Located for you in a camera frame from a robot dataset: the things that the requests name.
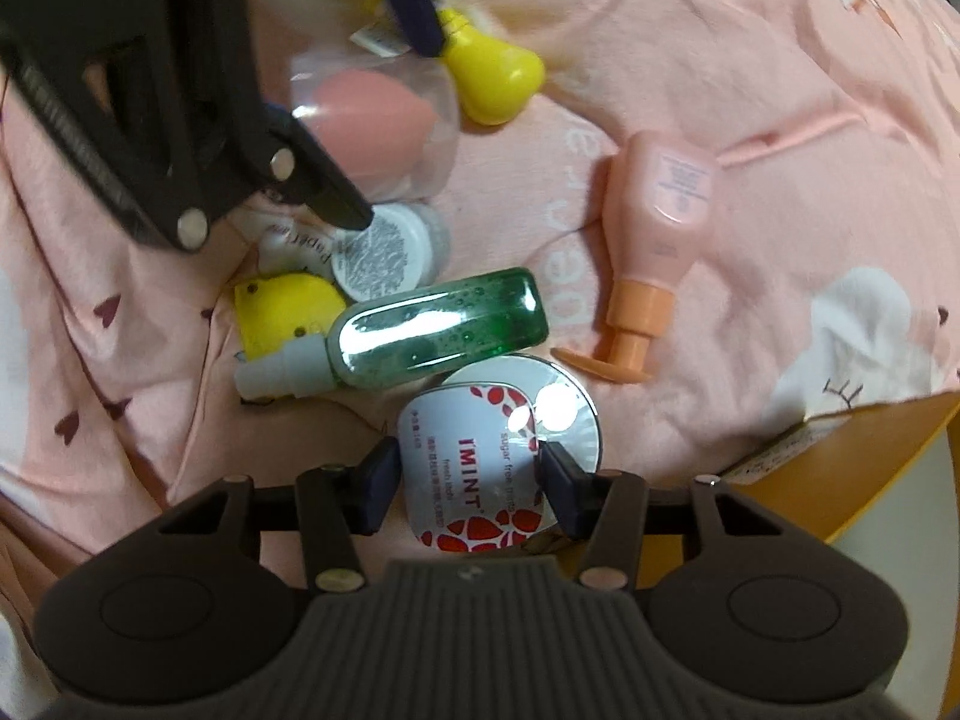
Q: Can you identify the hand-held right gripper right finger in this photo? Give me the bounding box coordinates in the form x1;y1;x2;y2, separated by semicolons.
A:
540;442;781;592

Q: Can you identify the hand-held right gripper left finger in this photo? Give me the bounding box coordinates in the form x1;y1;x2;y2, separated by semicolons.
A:
161;439;402;595

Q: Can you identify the round silver compact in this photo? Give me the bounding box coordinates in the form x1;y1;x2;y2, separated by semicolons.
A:
444;354;605;541

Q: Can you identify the white mint tin red print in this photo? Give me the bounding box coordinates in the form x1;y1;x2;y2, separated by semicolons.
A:
396;381;560;552

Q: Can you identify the yellow bulb-shaped bottle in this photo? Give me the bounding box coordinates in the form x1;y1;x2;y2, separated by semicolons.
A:
365;0;546;126

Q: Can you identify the clear case with pink sponge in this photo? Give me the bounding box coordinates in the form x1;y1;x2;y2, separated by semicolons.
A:
289;45;460;203

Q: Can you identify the yellow round case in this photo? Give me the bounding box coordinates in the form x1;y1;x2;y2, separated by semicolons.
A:
234;274;347;362

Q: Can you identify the green gel bottle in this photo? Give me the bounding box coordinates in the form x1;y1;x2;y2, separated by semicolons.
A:
234;268;551;400

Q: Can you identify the small white labelled jar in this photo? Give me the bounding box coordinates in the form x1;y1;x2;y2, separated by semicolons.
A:
330;202;452;301

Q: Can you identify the white cardboard box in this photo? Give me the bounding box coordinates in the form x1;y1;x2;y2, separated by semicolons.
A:
720;390;960;545

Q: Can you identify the pink printed blanket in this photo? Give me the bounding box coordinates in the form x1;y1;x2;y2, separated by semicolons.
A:
0;0;960;616

